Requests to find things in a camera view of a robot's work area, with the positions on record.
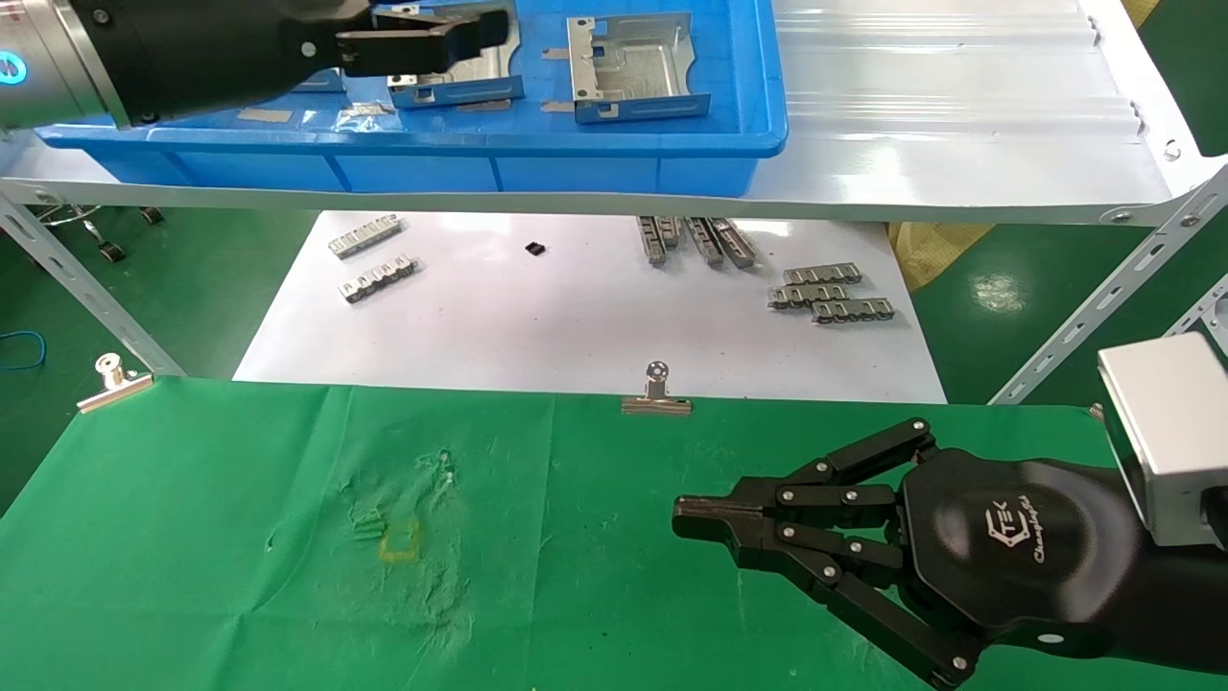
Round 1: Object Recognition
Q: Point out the silver binder clip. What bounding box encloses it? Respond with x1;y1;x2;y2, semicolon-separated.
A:
622;361;695;417
77;352;156;416

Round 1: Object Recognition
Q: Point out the perforated steel shelf strut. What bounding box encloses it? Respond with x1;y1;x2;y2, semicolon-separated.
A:
1165;275;1228;352
988;168;1228;407
0;187;189;378

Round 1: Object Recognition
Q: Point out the white paper sheet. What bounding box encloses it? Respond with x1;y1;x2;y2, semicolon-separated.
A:
233;211;950;407

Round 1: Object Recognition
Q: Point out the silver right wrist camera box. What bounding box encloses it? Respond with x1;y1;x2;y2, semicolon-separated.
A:
1098;332;1228;551

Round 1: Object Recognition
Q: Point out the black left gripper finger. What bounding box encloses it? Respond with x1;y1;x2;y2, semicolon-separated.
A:
369;3;481;31
335;11;510;78

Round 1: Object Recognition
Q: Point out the blue cable loop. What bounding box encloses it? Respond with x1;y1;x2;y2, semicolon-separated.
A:
0;330;48;373

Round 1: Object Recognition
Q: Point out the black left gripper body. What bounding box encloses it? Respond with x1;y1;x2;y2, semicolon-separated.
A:
67;0;377;128

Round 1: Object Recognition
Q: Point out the green table cloth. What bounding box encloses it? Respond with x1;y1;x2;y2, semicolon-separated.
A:
0;372;1228;691

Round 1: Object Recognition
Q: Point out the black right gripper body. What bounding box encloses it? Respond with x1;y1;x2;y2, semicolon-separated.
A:
898;448;1167;663

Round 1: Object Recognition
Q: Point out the chair base with casters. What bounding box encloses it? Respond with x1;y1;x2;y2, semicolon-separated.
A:
42;203;167;265

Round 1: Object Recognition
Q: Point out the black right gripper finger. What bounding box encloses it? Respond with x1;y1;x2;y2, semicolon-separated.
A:
672;417;940;528
672;523;986;691

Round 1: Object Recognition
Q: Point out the blue plastic tray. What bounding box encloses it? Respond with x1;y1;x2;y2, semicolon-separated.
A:
36;0;791;199

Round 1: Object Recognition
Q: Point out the white metal shelf board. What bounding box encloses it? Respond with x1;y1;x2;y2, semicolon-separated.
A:
0;0;1228;229

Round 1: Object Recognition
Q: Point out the yellow woven sack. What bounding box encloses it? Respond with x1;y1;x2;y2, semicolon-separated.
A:
886;223;1000;295

